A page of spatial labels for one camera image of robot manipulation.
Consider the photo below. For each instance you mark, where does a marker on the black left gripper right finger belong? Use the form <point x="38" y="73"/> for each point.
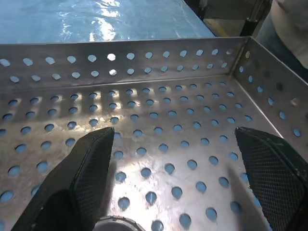
<point x="276" y="178"/>

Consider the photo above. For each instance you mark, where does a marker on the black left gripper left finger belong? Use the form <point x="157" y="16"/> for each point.
<point x="79" y="183"/>

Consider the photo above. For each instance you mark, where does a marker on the metal knurled wheel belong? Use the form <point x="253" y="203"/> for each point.
<point x="115" y="225"/>

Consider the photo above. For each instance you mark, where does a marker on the perforated metal tray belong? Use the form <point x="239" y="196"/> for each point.
<point x="168" y="134"/>

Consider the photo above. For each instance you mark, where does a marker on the person in jeans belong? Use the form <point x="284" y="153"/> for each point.
<point x="288" y="29"/>

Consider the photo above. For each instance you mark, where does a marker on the black post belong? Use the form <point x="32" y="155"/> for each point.
<point x="249" y="27"/>

